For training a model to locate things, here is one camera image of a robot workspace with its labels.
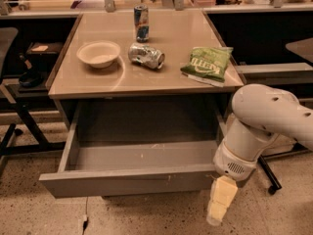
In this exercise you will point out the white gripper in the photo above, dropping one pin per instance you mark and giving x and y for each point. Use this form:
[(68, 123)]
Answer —
[(232, 163)]

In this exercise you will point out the grey top drawer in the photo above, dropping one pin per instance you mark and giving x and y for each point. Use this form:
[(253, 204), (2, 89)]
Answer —
[(128, 147)]

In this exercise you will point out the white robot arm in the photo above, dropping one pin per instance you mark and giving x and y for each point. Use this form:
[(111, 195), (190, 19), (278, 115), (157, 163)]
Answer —
[(261, 114)]

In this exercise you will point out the grey drawer cabinet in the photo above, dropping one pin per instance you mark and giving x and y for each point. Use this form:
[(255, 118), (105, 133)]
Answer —
[(175, 33)]

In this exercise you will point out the black wheeled stand leg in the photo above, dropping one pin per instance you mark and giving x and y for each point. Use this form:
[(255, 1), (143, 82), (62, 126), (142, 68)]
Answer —
[(275, 184)]

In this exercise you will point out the green chip bag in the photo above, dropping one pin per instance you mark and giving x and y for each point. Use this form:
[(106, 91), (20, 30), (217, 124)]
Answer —
[(208, 65)]

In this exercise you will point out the crushed silver can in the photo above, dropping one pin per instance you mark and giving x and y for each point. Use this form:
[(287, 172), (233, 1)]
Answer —
[(146, 56)]

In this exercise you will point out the white paper bowl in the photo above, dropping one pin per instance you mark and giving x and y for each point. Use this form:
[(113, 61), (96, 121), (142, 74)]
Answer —
[(98, 54)]

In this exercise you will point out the upright blue energy drink can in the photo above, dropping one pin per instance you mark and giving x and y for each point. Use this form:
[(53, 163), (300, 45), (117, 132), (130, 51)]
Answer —
[(141, 22)]

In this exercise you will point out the black object under desk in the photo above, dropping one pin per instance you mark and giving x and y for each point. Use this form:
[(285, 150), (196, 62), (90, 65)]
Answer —
[(32, 77)]

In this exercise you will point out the black chair frame left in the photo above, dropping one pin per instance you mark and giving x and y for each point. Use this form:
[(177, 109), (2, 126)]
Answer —
[(7, 37)]

